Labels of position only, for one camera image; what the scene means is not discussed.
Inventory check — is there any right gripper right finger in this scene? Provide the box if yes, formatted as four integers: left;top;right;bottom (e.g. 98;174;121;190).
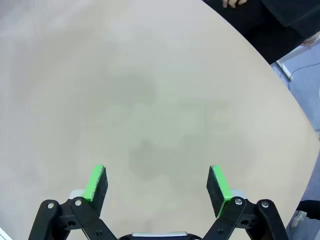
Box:
202;164;292;240

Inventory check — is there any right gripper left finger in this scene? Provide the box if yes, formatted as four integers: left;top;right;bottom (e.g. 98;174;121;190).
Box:
28;164;118;240

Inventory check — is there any person's left hand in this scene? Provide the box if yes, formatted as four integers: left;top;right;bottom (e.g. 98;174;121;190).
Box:
303;34;320;46

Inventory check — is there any person's right hand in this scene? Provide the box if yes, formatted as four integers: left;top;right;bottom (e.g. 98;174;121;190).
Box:
221;0;248;9

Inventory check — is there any grey shoe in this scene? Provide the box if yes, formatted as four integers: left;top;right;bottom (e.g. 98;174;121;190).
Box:
290;210;306;229

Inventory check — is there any white power strip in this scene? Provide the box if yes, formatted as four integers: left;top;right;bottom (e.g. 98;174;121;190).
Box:
271;41;320;82

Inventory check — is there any person in black clothes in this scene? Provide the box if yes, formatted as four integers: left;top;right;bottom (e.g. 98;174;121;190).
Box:
204;0;320;65

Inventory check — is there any power strip cable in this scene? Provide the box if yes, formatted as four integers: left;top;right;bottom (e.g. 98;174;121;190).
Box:
287;61;320;79

